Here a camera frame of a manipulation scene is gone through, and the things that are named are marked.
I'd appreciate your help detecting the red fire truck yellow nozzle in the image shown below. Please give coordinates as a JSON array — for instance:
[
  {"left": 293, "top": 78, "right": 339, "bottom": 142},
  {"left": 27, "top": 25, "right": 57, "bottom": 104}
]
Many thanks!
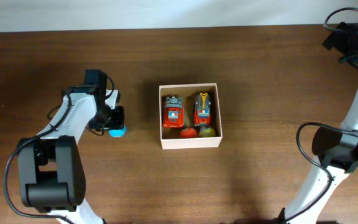
[{"left": 194, "top": 93, "right": 212, "bottom": 126}]

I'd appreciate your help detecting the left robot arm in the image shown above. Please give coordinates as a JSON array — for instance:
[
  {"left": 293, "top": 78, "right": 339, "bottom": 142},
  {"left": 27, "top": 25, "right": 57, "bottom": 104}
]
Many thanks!
[{"left": 11, "top": 70, "right": 126, "bottom": 223}]

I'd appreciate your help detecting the cardboard box container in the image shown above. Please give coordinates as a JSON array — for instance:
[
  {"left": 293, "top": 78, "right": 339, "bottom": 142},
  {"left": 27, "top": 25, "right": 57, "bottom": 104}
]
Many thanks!
[{"left": 158, "top": 83, "right": 223, "bottom": 149}]

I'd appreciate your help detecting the blue toy ball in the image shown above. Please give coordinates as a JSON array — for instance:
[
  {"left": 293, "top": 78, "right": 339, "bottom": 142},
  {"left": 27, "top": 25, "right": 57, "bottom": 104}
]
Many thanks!
[{"left": 108, "top": 126, "right": 127, "bottom": 138}]

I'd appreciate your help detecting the orange toy ball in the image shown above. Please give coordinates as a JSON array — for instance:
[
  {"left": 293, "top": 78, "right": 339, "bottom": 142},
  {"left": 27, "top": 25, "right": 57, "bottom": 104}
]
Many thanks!
[{"left": 180, "top": 127, "right": 198, "bottom": 139}]

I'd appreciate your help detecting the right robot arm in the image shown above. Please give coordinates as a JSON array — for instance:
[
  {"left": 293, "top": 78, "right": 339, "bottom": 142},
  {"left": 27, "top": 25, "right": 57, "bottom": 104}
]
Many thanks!
[{"left": 274, "top": 31, "right": 358, "bottom": 224}]

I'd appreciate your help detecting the red fire truck grey top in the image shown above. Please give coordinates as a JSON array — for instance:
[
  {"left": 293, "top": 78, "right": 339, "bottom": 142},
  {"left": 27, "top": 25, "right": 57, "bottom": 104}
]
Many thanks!
[{"left": 163, "top": 96, "right": 184, "bottom": 128}]

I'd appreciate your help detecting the yellow toy ball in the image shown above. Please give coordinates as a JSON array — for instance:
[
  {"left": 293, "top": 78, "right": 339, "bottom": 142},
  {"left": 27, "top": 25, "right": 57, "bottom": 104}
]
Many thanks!
[{"left": 198, "top": 126, "right": 216, "bottom": 138}]

